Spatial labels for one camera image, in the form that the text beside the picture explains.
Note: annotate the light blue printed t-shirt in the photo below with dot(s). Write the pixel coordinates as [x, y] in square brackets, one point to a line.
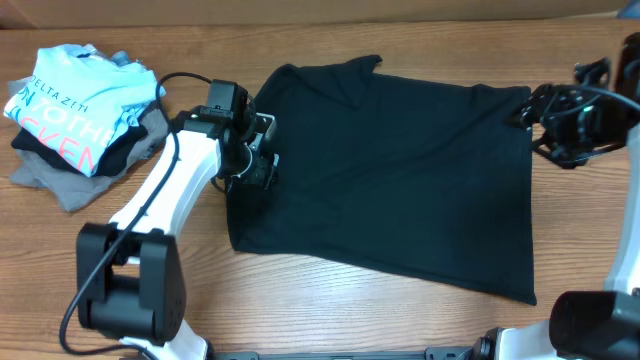
[78, 102]

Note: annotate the black t-shirt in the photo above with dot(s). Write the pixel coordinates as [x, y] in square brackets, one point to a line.
[409, 177]

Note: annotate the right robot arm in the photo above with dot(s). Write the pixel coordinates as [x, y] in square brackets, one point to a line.
[592, 324]

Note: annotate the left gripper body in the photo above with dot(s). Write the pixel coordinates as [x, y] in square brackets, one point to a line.
[250, 166]

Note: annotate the folded grey shirt in stack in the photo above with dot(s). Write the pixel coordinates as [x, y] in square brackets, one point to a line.
[75, 191]

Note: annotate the blue object at corner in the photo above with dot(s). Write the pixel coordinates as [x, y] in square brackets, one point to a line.
[630, 11]

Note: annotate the folded black shirt in stack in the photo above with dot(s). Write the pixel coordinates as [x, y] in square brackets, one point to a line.
[117, 155]

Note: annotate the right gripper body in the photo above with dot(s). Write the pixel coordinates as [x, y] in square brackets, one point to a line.
[577, 130]

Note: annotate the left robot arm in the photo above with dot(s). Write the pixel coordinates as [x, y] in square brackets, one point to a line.
[130, 285]

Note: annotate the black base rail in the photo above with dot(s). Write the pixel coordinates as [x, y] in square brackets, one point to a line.
[430, 353]

